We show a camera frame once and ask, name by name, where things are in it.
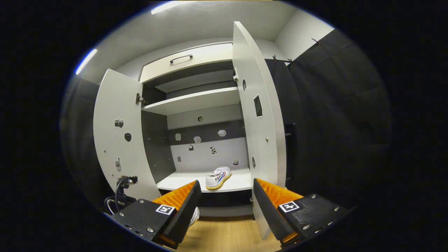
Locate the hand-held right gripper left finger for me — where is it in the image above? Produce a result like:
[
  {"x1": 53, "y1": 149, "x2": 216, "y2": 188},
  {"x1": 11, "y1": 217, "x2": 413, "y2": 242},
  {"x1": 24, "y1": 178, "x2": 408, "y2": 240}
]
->
[{"x1": 110, "y1": 180, "x2": 202, "y2": 250}]

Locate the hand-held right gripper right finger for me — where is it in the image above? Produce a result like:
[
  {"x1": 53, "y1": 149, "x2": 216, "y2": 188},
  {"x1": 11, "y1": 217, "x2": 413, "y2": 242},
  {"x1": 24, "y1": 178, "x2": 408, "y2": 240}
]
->
[{"x1": 253, "y1": 178, "x2": 354, "y2": 247}]

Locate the white shoe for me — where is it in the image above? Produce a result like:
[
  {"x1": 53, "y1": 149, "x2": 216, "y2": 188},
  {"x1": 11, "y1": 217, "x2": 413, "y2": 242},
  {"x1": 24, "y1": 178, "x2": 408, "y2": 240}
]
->
[
  {"x1": 189, "y1": 206, "x2": 200, "y2": 228},
  {"x1": 205, "y1": 167, "x2": 232, "y2": 190}
]

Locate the white shoe cabinet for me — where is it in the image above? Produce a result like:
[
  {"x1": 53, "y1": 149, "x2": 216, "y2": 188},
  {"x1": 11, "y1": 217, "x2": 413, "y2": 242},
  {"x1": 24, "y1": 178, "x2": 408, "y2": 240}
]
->
[{"x1": 139, "y1": 42, "x2": 256, "y2": 217}]

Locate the cabinet door with phone sticker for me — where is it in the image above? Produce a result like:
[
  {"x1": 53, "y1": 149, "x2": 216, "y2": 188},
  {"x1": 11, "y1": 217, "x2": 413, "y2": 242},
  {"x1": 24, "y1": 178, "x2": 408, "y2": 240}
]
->
[{"x1": 93, "y1": 69, "x2": 162, "y2": 210}]

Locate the cabinet door with cat sticker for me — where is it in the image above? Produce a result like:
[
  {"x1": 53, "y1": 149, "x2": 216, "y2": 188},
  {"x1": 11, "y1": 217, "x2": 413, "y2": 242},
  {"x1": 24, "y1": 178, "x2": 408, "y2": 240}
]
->
[{"x1": 232, "y1": 21, "x2": 287, "y2": 240}]

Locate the white cabinet shelf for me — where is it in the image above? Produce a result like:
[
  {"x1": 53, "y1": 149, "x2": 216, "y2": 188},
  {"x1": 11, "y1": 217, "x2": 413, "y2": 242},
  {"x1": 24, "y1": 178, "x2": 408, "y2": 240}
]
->
[{"x1": 142, "y1": 86, "x2": 241, "y2": 116}]

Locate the narrow ceiling light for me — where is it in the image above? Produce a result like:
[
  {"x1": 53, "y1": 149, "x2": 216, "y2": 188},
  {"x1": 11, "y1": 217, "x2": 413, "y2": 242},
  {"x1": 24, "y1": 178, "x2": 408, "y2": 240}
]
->
[{"x1": 75, "y1": 49, "x2": 98, "y2": 75}]

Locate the wide ceiling light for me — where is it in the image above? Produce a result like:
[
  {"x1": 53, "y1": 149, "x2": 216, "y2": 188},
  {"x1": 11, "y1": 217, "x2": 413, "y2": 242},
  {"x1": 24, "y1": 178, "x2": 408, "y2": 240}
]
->
[{"x1": 151, "y1": 0, "x2": 196, "y2": 15}]

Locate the black camera cable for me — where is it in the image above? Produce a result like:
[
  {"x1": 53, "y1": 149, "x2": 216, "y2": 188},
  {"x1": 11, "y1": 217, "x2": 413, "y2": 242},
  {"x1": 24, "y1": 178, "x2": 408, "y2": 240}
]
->
[{"x1": 104, "y1": 176, "x2": 132, "y2": 215}]

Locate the black drawer handle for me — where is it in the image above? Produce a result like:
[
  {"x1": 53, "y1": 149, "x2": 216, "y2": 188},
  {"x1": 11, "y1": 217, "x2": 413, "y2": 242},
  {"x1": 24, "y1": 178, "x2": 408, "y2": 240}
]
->
[{"x1": 170, "y1": 54, "x2": 193, "y2": 64}]

